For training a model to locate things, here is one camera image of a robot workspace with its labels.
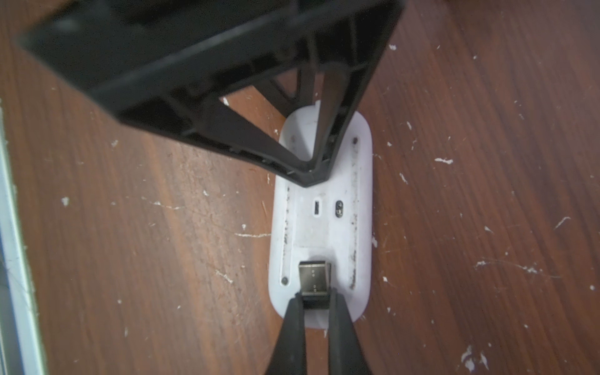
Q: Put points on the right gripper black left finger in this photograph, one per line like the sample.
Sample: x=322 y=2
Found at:
x=289 y=353

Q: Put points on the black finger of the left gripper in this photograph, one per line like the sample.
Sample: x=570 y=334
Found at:
x=163 y=67

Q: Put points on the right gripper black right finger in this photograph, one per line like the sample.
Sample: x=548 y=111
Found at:
x=344 y=350

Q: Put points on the small black usb receiver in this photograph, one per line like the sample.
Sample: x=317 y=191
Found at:
x=315 y=284

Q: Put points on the white wireless mouse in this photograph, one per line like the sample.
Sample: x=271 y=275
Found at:
x=331 y=222

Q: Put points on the aluminium mounting rail frame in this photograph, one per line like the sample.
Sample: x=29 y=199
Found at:
x=22 y=350

